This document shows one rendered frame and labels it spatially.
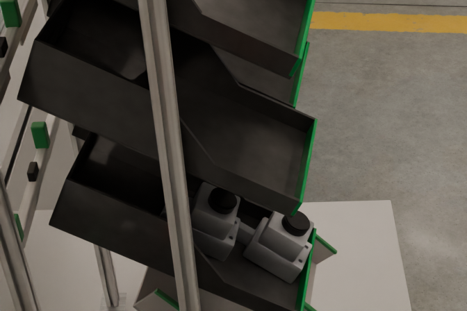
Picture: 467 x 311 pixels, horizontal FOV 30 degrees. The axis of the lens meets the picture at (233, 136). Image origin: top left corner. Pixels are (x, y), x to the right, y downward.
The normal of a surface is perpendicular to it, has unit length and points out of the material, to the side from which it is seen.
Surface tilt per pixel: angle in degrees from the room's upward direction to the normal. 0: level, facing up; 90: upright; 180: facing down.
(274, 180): 25
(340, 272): 0
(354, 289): 0
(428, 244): 0
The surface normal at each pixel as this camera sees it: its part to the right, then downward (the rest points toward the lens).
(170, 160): -0.01, 0.62
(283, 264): -0.35, 0.54
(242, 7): 0.36, -0.68
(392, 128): -0.05, -0.78
